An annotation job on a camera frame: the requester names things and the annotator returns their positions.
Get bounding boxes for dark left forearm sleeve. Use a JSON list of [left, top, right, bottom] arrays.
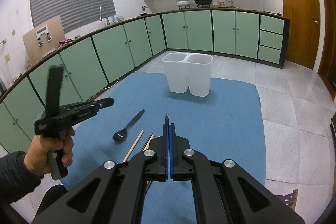
[[0, 151, 44, 204]]

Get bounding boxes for green lower kitchen cabinets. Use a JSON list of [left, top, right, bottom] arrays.
[[1, 9, 289, 152]]

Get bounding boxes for silver kettle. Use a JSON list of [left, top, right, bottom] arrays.
[[140, 6, 148, 16]]

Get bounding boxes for black wok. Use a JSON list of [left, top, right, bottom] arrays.
[[194, 0, 212, 8]]

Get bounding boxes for open wooden doorway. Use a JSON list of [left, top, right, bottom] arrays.
[[318, 0, 335, 100]]

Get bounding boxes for white twin utensil holder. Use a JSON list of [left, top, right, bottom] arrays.
[[162, 52, 213, 97]]

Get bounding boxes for left hand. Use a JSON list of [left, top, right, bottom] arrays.
[[24, 127, 76, 177]]

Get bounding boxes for bamboo chopstick red band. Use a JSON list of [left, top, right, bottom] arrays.
[[122, 130, 144, 162]]

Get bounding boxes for black plastic spoon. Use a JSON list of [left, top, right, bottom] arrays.
[[113, 109, 145, 142]]

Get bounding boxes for bamboo chopstick red pattern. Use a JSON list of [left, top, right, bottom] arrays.
[[144, 134, 155, 150]]

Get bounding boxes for black chopstick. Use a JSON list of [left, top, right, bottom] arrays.
[[141, 134, 155, 151]]

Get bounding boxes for metal spoon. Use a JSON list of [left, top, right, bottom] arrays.
[[165, 114, 170, 136]]

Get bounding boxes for chrome sink faucet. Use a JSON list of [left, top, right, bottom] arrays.
[[98, 5, 112, 26]]

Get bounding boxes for blue table cloth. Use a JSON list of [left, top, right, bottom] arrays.
[[59, 71, 267, 224]]

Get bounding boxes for wooden door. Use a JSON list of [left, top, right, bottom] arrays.
[[282, 0, 320, 69]]

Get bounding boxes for white cooking pot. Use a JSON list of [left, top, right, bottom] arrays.
[[177, 0, 190, 10]]

